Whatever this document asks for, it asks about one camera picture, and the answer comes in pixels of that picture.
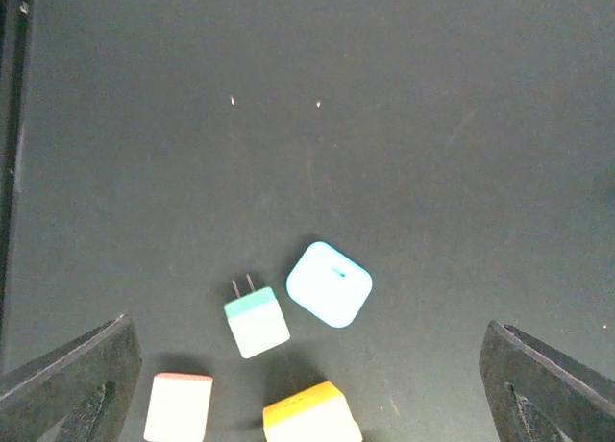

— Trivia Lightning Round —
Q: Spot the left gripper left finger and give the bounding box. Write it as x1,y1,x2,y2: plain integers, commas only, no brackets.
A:
1,315,141,441

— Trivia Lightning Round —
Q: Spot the pink plug adapter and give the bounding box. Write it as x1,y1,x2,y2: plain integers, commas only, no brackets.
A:
143,372,213,442

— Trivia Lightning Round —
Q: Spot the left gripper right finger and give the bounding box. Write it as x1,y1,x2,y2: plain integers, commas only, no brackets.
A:
479,321,614,441

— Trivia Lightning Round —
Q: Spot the blue cube plug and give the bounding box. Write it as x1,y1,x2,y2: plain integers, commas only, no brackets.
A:
285,241,374,329

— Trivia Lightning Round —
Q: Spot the yellow cube socket adapter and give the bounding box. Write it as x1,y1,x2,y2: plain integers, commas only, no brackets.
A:
262,381,363,442

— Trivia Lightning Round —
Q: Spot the green plug adapter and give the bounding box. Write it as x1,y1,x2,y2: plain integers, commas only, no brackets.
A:
223,273,290,359

